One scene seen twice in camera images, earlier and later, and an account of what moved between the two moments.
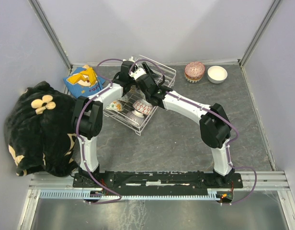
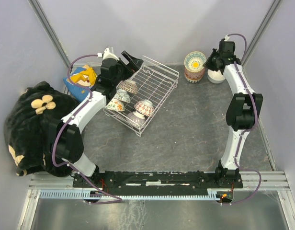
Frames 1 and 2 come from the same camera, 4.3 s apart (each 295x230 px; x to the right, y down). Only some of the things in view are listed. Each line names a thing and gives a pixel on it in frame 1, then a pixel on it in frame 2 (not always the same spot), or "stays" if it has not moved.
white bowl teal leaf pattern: [192, 81] stays
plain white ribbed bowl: [217, 74] stays
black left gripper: [149, 71] -> [134, 63]
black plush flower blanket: [39, 132] stays
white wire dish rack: [138, 104] stays
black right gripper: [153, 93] -> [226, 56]
